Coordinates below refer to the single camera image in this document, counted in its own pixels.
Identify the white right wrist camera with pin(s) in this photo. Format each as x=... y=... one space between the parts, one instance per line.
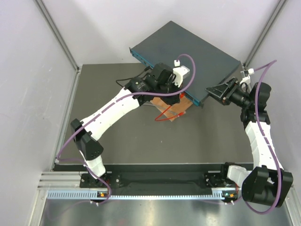
x=246 y=75

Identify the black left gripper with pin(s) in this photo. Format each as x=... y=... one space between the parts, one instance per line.
x=172 y=100

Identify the grey slotted cable duct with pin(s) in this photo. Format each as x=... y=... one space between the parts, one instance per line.
x=214 y=194

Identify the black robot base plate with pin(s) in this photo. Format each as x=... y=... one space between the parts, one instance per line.
x=200 y=174

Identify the wooden board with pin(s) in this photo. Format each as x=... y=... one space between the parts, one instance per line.
x=170 y=113

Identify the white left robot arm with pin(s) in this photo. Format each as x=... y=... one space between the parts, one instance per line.
x=139 y=89

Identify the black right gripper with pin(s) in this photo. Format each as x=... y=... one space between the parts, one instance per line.
x=230 y=86

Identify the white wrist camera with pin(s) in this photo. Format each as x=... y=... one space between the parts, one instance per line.
x=180 y=72
x=246 y=75

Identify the aluminium frame rail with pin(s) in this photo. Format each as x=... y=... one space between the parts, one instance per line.
x=76 y=68

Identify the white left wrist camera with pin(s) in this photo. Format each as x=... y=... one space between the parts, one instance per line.
x=180 y=72

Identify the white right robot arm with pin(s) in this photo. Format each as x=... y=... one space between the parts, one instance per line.
x=268 y=183

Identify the teal network switch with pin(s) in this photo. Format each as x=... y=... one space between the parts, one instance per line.
x=171 y=41

